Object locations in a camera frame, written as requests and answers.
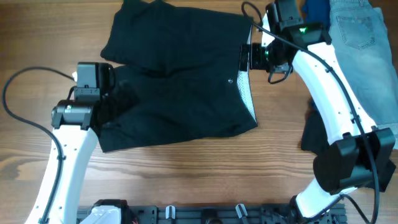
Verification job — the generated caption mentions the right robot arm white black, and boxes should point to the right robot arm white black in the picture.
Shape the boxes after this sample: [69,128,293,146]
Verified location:
[241,24,395,223]

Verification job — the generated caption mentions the black shorts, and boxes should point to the black shorts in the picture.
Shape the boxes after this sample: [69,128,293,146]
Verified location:
[98,1,257,152]

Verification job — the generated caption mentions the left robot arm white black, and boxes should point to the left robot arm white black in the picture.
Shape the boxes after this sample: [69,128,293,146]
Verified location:
[26,62,116,223]

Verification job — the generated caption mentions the dark blue garment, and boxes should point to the dark blue garment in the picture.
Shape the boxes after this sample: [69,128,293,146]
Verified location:
[302,0,330,30]

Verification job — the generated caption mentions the light blue denim shorts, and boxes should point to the light blue denim shorts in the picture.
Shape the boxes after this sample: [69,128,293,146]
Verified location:
[329,0,397,134]

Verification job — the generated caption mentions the black garment under pile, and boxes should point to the black garment under pile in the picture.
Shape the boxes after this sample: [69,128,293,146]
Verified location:
[300,99,396,193]

